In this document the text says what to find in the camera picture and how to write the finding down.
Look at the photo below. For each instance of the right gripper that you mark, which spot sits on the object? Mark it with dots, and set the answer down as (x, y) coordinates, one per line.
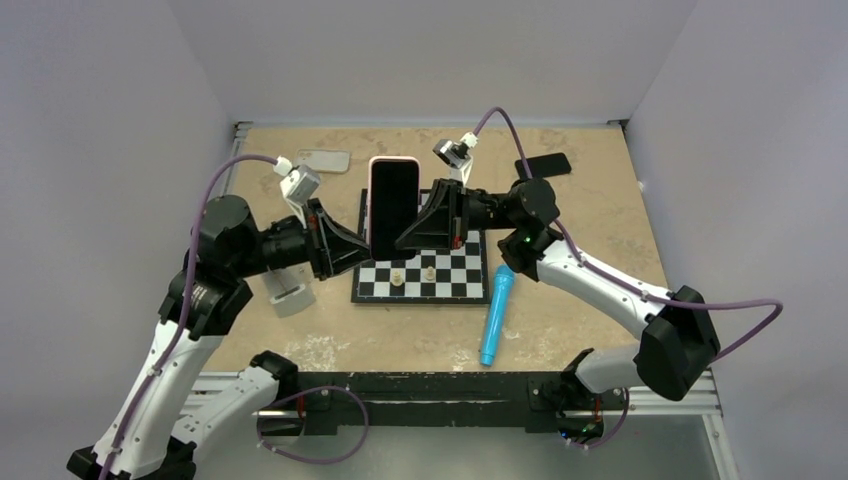
(444, 222)

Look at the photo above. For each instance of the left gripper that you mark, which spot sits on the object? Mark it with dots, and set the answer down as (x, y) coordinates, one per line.
(331, 249)

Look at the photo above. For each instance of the white phone case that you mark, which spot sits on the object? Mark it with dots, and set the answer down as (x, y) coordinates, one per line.
(324, 161)

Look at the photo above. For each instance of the black phone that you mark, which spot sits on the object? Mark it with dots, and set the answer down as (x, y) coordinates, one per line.
(543, 166)

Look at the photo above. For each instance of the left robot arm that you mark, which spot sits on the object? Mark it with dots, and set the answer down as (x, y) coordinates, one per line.
(152, 437)

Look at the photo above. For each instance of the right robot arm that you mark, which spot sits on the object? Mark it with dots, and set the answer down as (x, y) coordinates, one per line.
(675, 337)

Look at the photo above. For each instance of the black white chessboard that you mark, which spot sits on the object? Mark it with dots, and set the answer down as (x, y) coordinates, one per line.
(462, 277)

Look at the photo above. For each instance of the blue toy microphone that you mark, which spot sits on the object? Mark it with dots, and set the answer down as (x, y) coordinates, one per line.
(502, 287)

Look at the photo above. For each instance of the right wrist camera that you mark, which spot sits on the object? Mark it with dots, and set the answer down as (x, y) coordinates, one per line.
(457, 156)

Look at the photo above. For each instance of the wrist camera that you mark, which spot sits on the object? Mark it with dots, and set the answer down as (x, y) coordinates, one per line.
(457, 156)
(297, 185)

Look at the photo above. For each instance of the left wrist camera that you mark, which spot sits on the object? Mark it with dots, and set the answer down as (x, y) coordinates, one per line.
(297, 185)

